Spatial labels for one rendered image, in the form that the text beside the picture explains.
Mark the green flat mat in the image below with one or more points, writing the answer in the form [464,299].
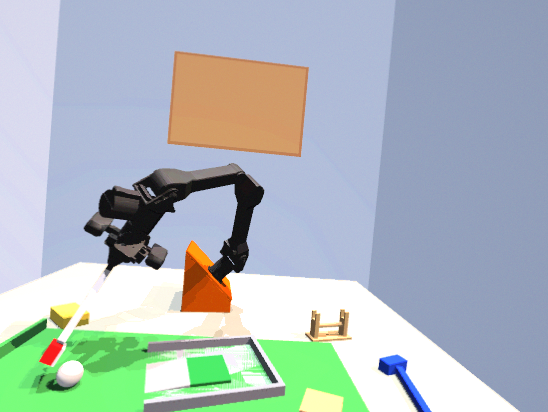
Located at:
[114,366]

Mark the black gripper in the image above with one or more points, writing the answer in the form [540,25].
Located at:
[97,225]

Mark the blue golf putter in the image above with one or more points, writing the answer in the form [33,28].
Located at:
[396,364]

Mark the white egg-shaped ball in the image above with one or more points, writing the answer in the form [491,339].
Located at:
[69,373]

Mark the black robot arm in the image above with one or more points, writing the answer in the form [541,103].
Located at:
[171,185]

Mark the yellow block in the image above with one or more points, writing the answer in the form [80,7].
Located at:
[62,314]

